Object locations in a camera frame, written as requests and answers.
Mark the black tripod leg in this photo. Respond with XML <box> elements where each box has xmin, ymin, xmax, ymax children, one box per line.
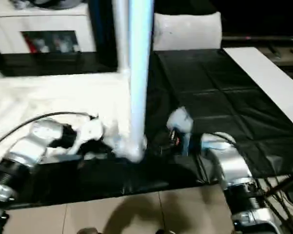
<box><xmin>265</xmin><ymin>174</ymin><xmax>293</xmax><ymax>196</ymax></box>

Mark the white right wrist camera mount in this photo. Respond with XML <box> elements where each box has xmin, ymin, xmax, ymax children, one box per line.
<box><xmin>166</xmin><ymin>106</ymin><xmax>195</xmax><ymax>156</ymax></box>

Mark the grey bag black handle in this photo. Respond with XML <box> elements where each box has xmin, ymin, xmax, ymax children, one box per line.
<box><xmin>31</xmin><ymin>0</ymin><xmax>88</xmax><ymax>10</ymax></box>

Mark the white glass-door cabinet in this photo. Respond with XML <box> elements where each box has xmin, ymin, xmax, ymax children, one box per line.
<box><xmin>0</xmin><ymin>6</ymin><xmax>98</xmax><ymax>55</ymax></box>

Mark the black work mat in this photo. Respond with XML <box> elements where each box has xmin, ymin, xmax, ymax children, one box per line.
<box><xmin>0</xmin><ymin>47</ymin><xmax>293</xmax><ymax>204</ymax></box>

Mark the black bar red light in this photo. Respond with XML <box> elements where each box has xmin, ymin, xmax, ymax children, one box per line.
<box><xmin>221</xmin><ymin>36</ymin><xmax>293</xmax><ymax>42</ymax></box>

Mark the dark crumpled small pile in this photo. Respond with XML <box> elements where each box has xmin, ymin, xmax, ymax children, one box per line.
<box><xmin>10</xmin><ymin>0</ymin><xmax>30</xmax><ymax>10</ymax></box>

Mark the red bottle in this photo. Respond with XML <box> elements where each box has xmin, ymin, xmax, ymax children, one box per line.
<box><xmin>25</xmin><ymin>36</ymin><xmax>37</xmax><ymax>54</ymax></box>

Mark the white flat board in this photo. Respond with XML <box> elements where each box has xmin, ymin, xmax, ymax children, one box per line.
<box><xmin>222</xmin><ymin>47</ymin><xmax>293</xmax><ymax>130</ymax></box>

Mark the black tall cabinet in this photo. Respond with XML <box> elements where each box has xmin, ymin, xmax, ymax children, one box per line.
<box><xmin>87</xmin><ymin>0</ymin><xmax>157</xmax><ymax>71</ymax></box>

